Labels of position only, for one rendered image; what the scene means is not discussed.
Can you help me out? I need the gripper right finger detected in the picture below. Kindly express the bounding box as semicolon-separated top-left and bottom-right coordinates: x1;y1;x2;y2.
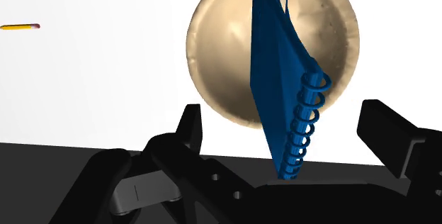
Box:
356;99;442;224

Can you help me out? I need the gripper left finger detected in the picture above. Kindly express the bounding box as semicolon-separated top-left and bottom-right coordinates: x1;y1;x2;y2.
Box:
49;103;258;224

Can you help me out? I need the beige round plate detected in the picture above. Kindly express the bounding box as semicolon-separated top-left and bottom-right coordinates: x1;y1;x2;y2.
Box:
186;0;361;130

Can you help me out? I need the blue spiral notebook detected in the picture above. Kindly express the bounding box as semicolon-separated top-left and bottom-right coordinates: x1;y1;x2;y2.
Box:
249;0;332;181

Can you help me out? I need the yellow pencil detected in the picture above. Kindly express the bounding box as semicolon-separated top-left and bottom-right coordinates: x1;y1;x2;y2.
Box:
0;23;41;31

